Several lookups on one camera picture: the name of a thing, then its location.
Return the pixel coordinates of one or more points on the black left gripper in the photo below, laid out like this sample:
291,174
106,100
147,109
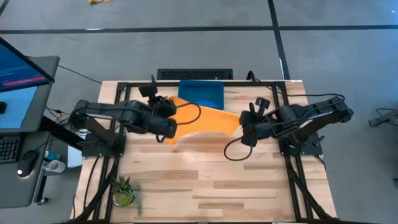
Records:
164,124

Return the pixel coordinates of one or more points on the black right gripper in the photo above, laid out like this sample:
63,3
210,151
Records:
248,130

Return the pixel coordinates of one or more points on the orange microfiber towel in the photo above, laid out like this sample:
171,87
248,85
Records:
205,121

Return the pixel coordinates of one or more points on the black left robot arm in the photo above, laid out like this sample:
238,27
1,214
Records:
109,112

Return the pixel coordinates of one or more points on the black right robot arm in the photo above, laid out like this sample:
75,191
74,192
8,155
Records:
311,121

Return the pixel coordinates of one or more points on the blue plastic basket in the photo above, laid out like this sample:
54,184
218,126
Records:
202,93

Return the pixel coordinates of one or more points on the black perforated panel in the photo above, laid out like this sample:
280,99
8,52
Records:
194,74

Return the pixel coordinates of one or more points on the potted succulent plant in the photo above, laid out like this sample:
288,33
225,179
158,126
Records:
124,193

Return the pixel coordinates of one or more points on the white box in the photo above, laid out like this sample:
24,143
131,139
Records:
74,158

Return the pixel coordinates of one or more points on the black cart support bar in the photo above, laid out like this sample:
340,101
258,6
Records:
59,130

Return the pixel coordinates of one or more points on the teal bottle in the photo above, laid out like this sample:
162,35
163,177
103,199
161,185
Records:
53,155

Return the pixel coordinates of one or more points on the white mug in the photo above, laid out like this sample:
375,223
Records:
56,165

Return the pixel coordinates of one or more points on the grey workstation cart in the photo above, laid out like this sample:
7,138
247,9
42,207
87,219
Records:
31,109

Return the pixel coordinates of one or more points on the black computer mouse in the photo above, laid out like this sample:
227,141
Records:
27,161

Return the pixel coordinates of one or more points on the computer monitor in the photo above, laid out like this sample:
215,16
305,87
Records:
18,71

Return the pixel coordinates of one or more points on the black keyboard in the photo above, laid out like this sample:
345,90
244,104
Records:
7,149

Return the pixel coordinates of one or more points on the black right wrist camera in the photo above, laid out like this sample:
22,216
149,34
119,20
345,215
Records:
262,103

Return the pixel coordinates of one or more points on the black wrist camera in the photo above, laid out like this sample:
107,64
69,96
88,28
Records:
262,103
148,90

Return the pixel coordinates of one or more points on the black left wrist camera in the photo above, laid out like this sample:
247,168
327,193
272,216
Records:
148,90

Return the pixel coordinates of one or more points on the black aluminium table frame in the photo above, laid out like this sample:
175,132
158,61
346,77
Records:
239,83

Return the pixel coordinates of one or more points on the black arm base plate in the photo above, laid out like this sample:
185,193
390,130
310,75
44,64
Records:
314,149
93,152

